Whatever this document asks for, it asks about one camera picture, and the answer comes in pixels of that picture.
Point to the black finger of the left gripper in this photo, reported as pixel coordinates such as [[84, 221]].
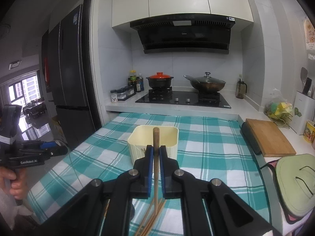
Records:
[[56, 151]]

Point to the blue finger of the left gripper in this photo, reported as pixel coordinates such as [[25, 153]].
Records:
[[48, 145]]

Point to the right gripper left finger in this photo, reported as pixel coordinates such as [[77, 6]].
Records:
[[104, 208]]

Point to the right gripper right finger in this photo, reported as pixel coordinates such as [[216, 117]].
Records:
[[209, 207]]

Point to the chopstick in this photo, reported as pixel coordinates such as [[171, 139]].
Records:
[[156, 145], [148, 221], [144, 218], [155, 218]]

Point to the person's left hand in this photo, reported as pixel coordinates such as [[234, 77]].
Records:
[[14, 183]]

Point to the dining table with chairs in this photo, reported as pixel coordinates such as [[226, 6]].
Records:
[[34, 109]]

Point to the chopstick on cloth below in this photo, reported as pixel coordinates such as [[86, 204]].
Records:
[[155, 218], [148, 221], [144, 218]]

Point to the teal plaid tablecloth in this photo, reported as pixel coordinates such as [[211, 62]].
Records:
[[207, 148]]

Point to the black refrigerator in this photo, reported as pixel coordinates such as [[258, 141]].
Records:
[[66, 79]]

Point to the black rolled mat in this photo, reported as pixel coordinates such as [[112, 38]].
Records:
[[249, 137]]

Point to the cream utensil holder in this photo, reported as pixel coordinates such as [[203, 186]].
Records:
[[142, 136]]

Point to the spice jar rack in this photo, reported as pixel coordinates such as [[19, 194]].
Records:
[[122, 94]]

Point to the wooden cutting board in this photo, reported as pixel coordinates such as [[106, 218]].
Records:
[[270, 140]]

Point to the dark sauce bottle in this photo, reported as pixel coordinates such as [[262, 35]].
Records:
[[140, 83]]

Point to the yellow printed cup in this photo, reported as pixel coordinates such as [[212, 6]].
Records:
[[309, 131]]

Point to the black gas stove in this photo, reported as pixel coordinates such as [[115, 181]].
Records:
[[169, 96]]

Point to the bag of sponges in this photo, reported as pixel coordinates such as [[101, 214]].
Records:
[[278, 109]]

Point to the clay pot orange lid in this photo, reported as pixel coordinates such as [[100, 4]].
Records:
[[159, 81]]

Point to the dark water bottle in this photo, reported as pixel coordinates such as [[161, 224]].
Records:
[[241, 89]]

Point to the white knife holder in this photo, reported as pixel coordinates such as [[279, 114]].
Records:
[[303, 108]]

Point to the wok with glass lid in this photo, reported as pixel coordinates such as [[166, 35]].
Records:
[[206, 83]]

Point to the black range hood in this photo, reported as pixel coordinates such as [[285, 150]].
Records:
[[185, 32]]

